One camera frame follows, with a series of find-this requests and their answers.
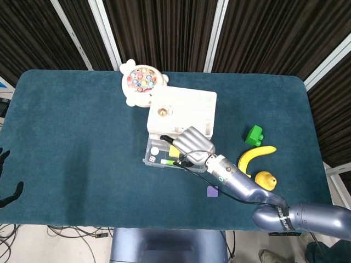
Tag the white fishing game toy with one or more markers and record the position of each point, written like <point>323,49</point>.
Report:
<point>141,79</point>

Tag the purple cube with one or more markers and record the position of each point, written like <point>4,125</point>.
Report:
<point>212,191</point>

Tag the white metal frame post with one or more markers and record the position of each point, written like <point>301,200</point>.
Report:
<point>216,33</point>
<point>105,33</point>
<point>329,60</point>
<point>72,35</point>

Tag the teal table mat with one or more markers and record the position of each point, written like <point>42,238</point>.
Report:
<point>82,150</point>

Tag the white dice black dots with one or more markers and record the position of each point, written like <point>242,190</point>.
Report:
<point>152,159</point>

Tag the white plastic drawer cabinet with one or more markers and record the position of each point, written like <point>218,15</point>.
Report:
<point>186,107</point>

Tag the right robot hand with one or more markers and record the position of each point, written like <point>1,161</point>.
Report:
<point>193,143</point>

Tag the green and white tube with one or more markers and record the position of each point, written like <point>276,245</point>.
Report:
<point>167,161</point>

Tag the yellow banana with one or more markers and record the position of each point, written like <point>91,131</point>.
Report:
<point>246,157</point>

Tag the green toy brick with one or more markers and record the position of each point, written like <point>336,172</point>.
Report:
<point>253,135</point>

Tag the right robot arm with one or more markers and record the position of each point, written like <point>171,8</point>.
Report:
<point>241,183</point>

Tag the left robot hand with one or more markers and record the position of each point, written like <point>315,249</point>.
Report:
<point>17,190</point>

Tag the clear plastic drawer with tube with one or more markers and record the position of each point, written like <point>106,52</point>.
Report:
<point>164,152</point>

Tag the yellow pear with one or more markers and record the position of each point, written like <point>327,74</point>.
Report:
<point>266,179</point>

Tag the white round disc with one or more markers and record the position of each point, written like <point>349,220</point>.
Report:
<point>154,151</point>

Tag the yellow object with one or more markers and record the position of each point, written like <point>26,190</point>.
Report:
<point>173,152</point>

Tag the small gold bell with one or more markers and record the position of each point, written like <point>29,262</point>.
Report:
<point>162,111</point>

